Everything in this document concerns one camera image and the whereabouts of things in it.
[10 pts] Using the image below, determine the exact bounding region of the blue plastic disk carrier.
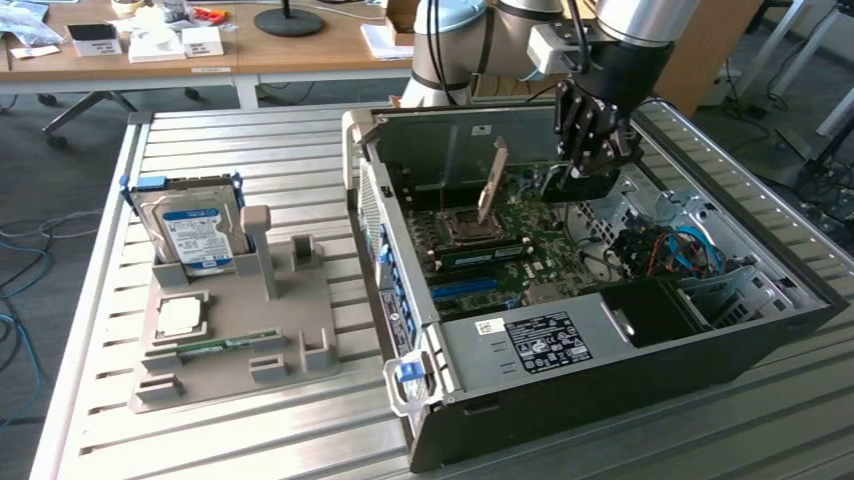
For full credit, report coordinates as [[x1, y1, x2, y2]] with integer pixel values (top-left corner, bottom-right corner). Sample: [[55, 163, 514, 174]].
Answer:
[[117, 171, 243, 221]]

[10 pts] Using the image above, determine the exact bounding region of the black equipment stand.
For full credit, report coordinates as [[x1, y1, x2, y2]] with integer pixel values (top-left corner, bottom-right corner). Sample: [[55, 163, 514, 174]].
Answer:
[[759, 84, 854, 236]]

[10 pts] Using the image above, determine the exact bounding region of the white printed box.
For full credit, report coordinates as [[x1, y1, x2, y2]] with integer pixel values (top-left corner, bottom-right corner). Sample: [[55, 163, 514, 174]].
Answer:
[[180, 25, 225, 59]]

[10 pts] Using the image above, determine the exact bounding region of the blue wire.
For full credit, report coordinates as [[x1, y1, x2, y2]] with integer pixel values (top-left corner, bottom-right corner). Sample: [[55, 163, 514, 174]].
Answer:
[[668, 225, 727, 275]]

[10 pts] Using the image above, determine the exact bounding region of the clear plastic bag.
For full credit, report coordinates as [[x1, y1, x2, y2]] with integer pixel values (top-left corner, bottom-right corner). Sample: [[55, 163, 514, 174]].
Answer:
[[0, 9, 67, 49]]

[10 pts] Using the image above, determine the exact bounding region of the black open PC case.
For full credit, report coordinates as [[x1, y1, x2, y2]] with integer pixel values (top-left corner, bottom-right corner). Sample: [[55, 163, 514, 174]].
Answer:
[[340, 89, 850, 474]]

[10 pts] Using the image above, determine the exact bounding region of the grey floor cable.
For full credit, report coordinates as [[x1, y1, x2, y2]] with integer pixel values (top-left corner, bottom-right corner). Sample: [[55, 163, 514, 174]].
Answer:
[[0, 208, 107, 241]]

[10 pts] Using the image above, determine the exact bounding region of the silver CPU chip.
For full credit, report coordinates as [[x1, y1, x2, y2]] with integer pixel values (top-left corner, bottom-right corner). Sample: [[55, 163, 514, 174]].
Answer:
[[153, 298, 205, 339]]

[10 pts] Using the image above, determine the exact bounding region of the white desk frame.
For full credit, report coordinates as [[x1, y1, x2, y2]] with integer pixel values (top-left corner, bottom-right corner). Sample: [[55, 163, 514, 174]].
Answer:
[[730, 0, 854, 136]]

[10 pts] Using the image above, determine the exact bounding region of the black RAM stick with label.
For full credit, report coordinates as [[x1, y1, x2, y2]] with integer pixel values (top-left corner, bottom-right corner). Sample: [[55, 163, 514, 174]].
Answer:
[[431, 243, 535, 272]]

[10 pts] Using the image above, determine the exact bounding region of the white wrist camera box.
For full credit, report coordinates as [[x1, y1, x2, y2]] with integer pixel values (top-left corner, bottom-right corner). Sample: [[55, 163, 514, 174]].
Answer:
[[526, 22, 592, 76]]

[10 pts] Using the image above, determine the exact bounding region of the green RAM stick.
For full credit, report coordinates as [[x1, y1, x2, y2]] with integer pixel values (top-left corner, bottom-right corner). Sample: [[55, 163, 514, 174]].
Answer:
[[143, 328, 279, 359]]

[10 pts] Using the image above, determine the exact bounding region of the green motherboard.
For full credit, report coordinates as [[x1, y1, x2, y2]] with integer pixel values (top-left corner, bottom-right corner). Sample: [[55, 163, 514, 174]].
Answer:
[[401, 159, 632, 322]]

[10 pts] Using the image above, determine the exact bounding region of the black round lamp base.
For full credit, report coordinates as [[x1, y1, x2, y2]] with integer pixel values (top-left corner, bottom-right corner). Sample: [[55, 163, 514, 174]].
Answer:
[[252, 0, 327, 38]]

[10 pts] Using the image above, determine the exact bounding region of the stack of white papers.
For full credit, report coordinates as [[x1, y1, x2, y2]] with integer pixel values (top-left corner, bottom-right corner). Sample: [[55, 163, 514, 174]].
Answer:
[[359, 22, 415, 61]]

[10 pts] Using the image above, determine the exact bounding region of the grey power supply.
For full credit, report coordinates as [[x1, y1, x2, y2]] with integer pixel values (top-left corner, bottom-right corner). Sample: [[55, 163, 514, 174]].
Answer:
[[436, 293, 639, 394]]

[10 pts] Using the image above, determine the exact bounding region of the blue expansion slot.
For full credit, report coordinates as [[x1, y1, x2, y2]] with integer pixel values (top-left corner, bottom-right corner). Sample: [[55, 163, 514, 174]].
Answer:
[[428, 277, 500, 302]]

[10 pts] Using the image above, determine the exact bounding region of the black case label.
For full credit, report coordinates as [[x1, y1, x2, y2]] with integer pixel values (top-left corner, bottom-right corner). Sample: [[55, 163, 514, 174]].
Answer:
[[377, 288, 409, 354]]

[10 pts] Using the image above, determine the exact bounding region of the grey parts rack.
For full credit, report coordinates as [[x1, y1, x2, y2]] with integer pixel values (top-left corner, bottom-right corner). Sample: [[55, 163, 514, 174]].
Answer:
[[125, 203, 343, 416]]

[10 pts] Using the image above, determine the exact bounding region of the wooden office desk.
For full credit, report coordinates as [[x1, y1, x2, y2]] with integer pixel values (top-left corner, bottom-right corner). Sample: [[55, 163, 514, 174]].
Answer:
[[0, 0, 602, 111]]

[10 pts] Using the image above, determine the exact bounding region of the grey case handle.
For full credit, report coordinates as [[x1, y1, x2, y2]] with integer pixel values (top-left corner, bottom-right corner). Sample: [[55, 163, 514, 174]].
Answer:
[[381, 349, 443, 417]]

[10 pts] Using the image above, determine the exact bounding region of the black graphics card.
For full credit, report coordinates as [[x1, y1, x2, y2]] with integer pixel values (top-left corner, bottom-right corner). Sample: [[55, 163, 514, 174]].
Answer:
[[475, 134, 627, 226]]

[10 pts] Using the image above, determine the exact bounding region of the hard disk with blue label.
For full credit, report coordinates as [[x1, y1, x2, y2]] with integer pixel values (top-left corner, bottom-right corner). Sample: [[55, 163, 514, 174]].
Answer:
[[125, 175, 243, 279]]

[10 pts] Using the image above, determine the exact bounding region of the grilled silver disk bay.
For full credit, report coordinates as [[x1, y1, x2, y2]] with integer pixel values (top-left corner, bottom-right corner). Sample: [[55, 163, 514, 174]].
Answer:
[[676, 264, 795, 329]]

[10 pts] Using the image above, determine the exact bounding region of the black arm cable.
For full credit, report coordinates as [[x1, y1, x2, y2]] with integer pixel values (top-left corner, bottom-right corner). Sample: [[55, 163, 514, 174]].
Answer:
[[425, 0, 447, 94]]

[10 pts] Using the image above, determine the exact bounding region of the black wire bundle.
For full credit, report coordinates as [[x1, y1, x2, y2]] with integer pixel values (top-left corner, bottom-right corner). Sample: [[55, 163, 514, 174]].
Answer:
[[610, 227, 668, 279]]

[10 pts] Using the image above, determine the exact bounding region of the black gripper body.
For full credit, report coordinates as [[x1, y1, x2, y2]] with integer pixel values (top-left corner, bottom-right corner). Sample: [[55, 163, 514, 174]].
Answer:
[[566, 42, 675, 119]]

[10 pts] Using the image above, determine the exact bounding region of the orange wire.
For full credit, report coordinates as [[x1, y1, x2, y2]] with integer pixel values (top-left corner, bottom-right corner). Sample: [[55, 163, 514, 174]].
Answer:
[[648, 232, 710, 272]]

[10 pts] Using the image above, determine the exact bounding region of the flat white box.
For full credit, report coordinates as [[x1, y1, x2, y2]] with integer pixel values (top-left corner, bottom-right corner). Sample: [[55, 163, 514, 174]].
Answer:
[[125, 37, 188, 65]]

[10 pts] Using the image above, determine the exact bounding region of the wooden cabinet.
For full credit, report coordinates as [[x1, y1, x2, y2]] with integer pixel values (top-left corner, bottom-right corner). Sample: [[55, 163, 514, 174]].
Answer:
[[566, 0, 766, 119]]

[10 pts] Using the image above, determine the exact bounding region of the blue floor cable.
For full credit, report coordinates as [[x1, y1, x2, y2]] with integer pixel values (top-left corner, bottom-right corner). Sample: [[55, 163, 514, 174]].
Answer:
[[0, 239, 53, 429]]

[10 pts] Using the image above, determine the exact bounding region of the brown cardboard box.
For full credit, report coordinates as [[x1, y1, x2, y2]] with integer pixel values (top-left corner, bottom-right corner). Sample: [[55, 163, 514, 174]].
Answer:
[[384, 0, 419, 35]]

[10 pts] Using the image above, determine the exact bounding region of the dark wheeled desk leg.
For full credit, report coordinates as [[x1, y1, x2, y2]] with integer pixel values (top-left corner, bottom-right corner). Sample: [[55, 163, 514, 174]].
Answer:
[[39, 89, 139, 149]]

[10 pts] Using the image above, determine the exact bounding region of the orange plastic item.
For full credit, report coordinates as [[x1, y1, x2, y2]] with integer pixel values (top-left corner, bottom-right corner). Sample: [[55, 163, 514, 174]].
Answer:
[[191, 6, 232, 27]]

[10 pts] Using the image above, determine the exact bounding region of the white paper card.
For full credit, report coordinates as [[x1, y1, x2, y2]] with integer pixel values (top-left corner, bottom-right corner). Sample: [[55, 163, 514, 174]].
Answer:
[[8, 44, 61, 60]]

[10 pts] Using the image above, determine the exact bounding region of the white tape roll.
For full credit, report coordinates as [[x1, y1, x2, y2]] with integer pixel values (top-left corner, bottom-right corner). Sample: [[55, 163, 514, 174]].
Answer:
[[131, 27, 177, 51]]

